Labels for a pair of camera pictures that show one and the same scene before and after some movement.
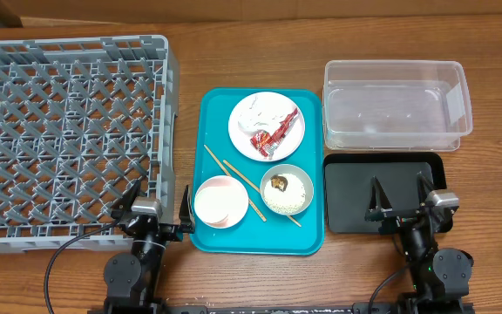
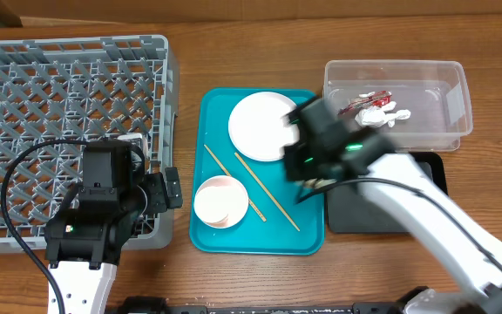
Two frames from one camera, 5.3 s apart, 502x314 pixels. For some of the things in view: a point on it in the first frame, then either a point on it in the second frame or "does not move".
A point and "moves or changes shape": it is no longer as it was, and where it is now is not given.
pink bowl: (220, 201) does not move
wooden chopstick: (258, 190) moves or changes shape
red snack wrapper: (265, 143) → (374, 99)
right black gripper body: (400, 215) → (297, 158)
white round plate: (264, 112) does not move
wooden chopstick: (261, 215) does not move
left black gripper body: (168, 232) → (157, 201)
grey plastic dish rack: (63, 129) does not move
